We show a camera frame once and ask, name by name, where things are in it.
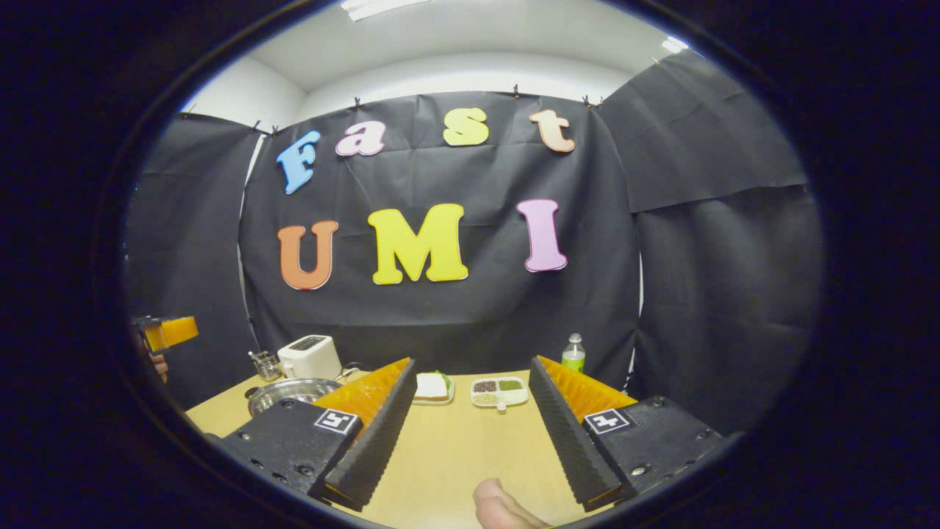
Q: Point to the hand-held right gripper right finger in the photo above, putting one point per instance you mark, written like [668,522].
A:
[569,441]

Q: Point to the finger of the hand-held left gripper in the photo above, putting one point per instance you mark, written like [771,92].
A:
[176,332]

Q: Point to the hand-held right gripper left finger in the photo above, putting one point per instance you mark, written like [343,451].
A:
[378,441]

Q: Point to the white rectangular plate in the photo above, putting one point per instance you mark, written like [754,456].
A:
[433,402]

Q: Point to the sandwich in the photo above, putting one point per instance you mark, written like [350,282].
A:
[432,386]

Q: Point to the green drink bottle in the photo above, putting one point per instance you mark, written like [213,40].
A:
[573,358]

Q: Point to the white divided bean dish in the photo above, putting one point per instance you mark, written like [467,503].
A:
[499,393]

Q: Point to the white toaster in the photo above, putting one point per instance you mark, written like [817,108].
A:
[308,360]

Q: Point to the row of black cloth clips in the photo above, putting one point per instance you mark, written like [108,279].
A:
[357,103]

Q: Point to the large ceiling light panel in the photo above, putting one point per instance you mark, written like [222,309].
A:
[382,7]

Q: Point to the small ceiling light panel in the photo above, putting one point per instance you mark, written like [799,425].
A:
[674,45]

